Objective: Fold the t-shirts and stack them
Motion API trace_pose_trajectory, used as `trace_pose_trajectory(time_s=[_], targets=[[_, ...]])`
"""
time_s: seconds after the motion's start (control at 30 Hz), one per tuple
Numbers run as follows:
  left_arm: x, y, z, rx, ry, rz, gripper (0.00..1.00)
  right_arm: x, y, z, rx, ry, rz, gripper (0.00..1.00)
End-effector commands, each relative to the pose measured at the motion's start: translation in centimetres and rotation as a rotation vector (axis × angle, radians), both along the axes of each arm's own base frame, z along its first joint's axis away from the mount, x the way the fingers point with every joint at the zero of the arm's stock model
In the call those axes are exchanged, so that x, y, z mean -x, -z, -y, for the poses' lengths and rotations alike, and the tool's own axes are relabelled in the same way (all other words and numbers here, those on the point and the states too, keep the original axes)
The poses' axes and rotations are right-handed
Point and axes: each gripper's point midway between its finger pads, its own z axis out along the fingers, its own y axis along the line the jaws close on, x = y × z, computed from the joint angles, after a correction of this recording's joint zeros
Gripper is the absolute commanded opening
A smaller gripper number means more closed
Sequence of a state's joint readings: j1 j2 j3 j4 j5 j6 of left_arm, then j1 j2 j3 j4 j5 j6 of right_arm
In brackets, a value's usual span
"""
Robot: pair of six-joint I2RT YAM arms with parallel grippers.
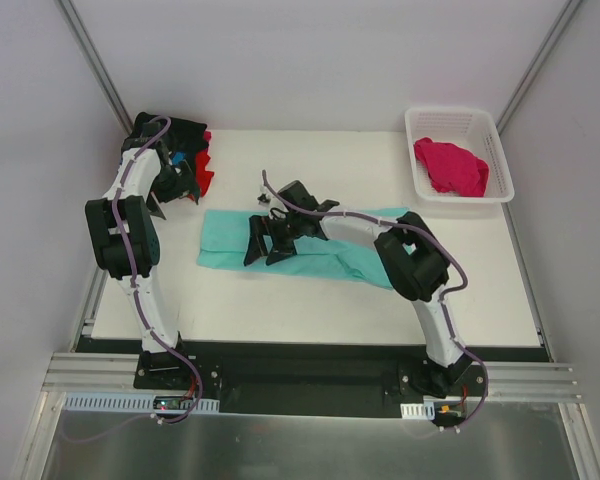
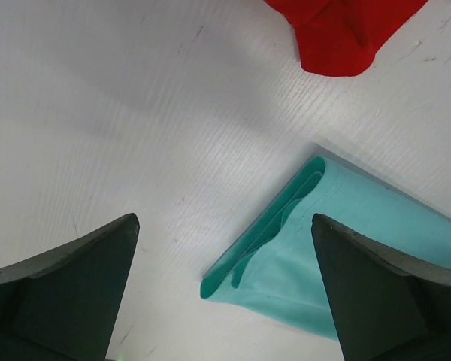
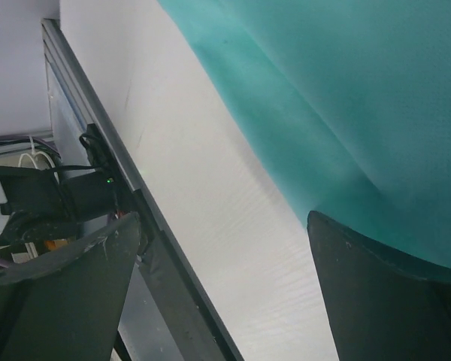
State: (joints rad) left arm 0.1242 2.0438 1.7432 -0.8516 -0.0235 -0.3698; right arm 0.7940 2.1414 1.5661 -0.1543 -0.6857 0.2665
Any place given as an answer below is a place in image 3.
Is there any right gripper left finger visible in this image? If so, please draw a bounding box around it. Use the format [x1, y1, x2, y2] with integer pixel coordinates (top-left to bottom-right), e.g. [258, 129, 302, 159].
[0, 213, 141, 360]

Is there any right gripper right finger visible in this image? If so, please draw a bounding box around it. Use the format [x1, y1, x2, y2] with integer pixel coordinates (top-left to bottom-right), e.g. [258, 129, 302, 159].
[307, 211, 451, 360]

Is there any teal t shirt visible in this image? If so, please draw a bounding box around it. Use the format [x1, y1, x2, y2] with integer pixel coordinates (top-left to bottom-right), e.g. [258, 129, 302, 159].
[162, 1, 451, 268]

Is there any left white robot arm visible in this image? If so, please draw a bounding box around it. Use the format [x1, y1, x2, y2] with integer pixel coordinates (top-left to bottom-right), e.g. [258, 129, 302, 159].
[0, 165, 117, 247]

